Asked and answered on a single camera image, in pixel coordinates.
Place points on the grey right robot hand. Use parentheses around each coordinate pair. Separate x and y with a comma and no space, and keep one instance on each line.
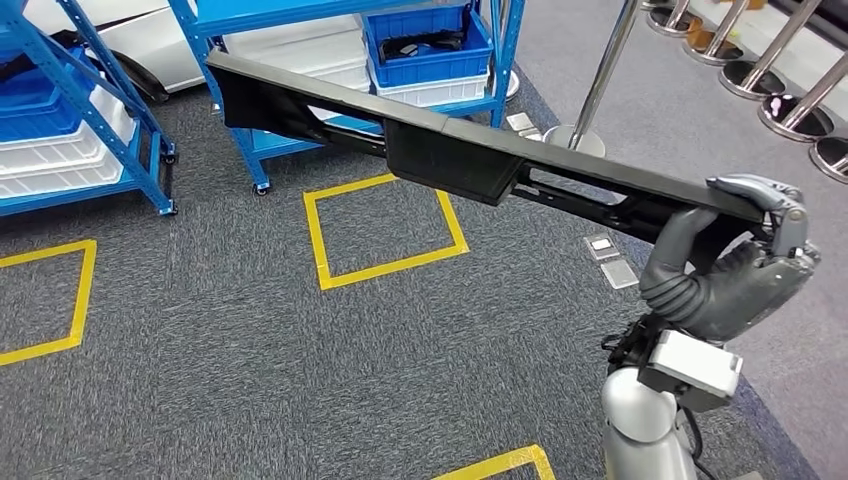
(755,291)

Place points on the long black plastic car part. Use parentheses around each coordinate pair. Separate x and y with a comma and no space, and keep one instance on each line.
(450,159)

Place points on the small black part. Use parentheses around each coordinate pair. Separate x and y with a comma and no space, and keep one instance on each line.
(411,46)

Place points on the blue metal shelf rack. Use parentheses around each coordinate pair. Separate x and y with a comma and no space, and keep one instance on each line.
(150,169)
(298,10)

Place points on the metal floor outlet plate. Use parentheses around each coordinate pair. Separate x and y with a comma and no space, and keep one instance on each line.
(532,134)
(519,121)
(619,274)
(601,248)

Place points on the yellow floor tape square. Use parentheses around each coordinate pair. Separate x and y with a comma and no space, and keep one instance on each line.
(81,298)
(384,268)

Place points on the blue plastic bin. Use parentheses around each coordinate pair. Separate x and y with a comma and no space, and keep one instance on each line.
(430,69)
(33,106)

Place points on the white car body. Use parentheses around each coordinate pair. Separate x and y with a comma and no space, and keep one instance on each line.
(166,60)

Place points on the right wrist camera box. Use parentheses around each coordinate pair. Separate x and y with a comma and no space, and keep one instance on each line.
(692,371)

